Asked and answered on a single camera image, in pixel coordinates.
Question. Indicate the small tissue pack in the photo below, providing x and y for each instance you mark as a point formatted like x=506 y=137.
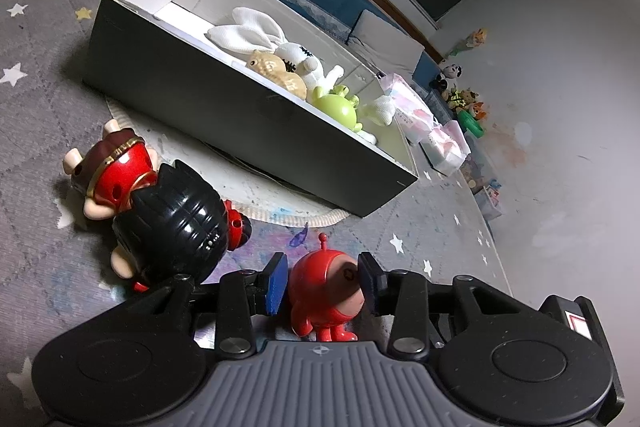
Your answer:
x=445 y=148

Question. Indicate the beige peanut toy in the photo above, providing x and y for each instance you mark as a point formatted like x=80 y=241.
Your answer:
x=273 y=68

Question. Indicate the panda plush toy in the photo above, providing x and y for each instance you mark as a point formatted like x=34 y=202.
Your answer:
x=449 y=73

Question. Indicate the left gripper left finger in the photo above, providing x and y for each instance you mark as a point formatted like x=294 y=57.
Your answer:
x=242 y=295

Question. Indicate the clear toy storage box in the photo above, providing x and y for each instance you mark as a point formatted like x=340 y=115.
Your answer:
x=483 y=181

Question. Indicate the grey cushion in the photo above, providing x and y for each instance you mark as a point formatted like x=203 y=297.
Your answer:
x=383 y=46

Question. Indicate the orange wall figure toy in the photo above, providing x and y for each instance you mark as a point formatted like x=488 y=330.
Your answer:
x=472 y=41

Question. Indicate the green frog toy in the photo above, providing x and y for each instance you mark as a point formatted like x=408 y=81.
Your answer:
x=338 y=104

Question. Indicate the green toy bottle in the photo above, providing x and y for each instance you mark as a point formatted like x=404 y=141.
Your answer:
x=469 y=123

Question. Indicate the black haired red doll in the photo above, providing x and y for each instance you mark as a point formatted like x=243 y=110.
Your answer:
x=167 y=219

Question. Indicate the large tissue pack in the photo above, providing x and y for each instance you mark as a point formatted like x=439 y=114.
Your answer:
x=415 y=118

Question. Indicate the white plush rabbit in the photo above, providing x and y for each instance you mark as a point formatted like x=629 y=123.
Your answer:
x=252 y=30

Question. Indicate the small red alien toy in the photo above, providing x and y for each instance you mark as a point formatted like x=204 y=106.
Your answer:
x=325 y=294

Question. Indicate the yellow bear plush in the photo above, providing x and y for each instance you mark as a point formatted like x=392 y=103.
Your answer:
x=466 y=100

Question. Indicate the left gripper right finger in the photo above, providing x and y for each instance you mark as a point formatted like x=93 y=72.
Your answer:
x=400 y=294

